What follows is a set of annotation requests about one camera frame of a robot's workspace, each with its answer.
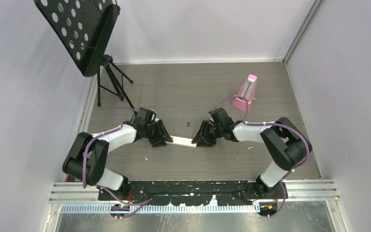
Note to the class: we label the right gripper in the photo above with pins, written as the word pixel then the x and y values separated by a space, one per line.
pixel 203 137

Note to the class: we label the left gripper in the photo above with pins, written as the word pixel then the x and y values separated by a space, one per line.
pixel 162 136

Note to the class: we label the long white remote control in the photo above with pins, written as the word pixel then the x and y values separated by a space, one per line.
pixel 181 141

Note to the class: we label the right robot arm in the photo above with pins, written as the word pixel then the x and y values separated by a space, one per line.
pixel 288 147

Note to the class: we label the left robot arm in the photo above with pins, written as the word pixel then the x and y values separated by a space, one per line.
pixel 86 159

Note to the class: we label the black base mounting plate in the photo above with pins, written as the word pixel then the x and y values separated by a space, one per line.
pixel 192 193

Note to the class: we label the pink metronome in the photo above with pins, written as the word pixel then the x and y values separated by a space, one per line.
pixel 246 93

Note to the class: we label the black perforated music stand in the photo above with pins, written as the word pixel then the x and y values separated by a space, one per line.
pixel 84 28

